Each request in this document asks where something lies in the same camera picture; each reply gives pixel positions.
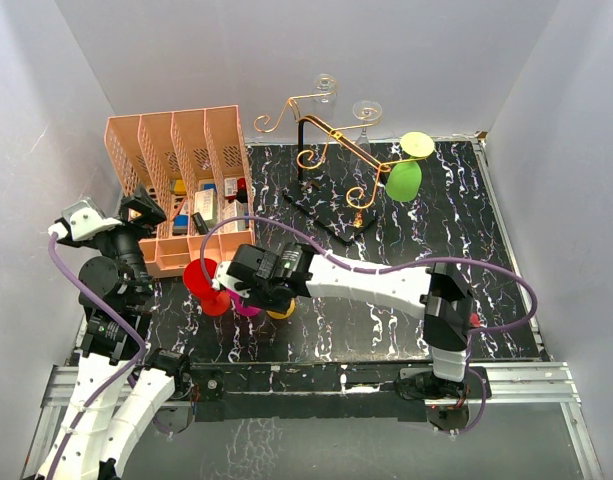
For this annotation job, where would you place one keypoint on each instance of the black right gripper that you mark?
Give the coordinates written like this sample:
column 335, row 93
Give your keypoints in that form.
column 281, row 306

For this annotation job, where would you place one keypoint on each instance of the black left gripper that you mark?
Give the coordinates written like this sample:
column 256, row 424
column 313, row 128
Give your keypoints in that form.
column 150, row 214

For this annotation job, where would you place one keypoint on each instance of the yellow wine glass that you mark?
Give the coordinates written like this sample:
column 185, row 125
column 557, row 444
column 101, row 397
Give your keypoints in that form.
column 281, row 315

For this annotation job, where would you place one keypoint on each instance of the magenta wine glass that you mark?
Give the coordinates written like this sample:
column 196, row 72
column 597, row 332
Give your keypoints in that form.
column 241, row 309

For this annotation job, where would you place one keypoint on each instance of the red wine glass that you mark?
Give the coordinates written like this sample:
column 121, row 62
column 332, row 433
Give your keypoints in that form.
column 197, row 278

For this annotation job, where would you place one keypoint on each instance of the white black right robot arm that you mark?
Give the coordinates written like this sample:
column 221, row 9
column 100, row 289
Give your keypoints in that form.
column 438, row 295

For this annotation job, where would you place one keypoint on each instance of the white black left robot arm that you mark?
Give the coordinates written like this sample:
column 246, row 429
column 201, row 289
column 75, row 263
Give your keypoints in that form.
column 106, row 350

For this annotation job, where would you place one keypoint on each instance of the green wine glass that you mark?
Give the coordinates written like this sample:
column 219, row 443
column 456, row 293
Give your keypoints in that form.
column 405, row 177

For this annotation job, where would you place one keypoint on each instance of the clear wine glass right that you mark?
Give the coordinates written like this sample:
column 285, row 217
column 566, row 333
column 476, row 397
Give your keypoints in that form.
column 368, row 113

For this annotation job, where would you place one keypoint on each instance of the clear wine glass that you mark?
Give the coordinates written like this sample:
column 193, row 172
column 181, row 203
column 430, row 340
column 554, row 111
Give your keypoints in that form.
column 368, row 113
column 325, row 89

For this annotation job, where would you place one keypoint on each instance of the clear wine glass left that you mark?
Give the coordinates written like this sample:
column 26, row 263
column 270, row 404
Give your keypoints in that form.
column 325, row 89

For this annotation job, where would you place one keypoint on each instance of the yellow grey block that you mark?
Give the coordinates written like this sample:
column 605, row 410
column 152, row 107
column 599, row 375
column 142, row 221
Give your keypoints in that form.
column 178, row 187

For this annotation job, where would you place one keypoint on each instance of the pink plastic file organizer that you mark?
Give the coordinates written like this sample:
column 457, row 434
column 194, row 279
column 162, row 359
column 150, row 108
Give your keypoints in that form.
column 200, row 146

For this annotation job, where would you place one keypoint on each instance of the small red object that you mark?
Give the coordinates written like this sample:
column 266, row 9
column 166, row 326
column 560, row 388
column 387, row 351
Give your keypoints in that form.
column 475, row 321

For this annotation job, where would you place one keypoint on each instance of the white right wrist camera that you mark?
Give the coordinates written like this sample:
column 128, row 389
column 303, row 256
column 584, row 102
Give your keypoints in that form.
column 223, row 280

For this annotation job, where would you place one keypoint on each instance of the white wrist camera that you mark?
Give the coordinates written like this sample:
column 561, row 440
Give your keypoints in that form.
column 223, row 280
column 81, row 222

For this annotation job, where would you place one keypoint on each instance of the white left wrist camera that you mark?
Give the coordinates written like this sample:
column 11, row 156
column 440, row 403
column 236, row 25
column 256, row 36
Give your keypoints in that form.
column 81, row 222

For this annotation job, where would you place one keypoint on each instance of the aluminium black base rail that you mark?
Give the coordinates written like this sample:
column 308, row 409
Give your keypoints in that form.
column 229, row 391

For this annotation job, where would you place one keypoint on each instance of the gold wire wine glass rack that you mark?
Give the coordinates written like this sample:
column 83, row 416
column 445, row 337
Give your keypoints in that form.
column 337, row 183

